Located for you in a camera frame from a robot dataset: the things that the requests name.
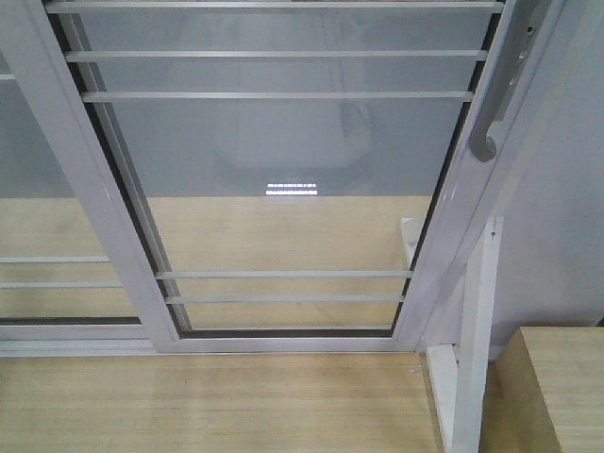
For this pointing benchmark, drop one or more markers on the white framed sliding glass door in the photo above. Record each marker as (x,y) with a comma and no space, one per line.
(143,99)

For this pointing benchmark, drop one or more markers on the grey metal door handle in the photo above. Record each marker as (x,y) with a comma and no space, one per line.
(505,76)

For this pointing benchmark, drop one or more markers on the metal door lock plate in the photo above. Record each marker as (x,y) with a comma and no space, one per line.
(527,43)

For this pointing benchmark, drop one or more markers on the light wooden platform board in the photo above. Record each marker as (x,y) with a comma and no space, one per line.
(275,262)

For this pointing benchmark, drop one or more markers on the white diagonal support brace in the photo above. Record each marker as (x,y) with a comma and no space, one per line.
(458,370)

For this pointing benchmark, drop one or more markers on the fixed white framed glass panel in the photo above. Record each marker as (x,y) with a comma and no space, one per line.
(57,283)

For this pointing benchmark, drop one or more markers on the light wooden box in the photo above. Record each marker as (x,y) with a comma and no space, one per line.
(545,392)

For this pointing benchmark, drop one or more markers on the white door frame post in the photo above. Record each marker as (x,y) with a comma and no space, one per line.
(533,213)

